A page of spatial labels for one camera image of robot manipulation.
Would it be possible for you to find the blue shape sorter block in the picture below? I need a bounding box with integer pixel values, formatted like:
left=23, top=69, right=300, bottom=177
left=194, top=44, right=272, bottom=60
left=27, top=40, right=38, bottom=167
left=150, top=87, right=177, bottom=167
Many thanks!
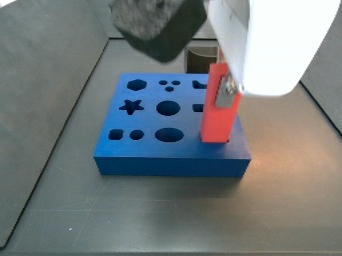
left=94, top=73, right=252, bottom=177

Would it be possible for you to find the black camera box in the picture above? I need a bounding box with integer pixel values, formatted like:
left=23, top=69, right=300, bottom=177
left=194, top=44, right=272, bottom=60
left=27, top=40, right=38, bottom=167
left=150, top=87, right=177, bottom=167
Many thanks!
left=110, top=0, right=208, bottom=63

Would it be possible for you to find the red rectangular block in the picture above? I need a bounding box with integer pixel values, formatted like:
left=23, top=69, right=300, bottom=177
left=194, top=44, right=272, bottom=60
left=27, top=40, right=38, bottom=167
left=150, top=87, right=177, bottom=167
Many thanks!
left=201, top=49, right=242, bottom=143

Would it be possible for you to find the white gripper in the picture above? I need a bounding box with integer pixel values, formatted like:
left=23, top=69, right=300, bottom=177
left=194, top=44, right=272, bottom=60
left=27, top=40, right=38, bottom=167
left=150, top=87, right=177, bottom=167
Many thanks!
left=208, top=0, right=341, bottom=108

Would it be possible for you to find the dark curved holder block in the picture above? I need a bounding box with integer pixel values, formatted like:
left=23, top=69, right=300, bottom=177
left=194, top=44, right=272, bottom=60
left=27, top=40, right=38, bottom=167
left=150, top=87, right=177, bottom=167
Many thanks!
left=185, top=46, right=218, bottom=74

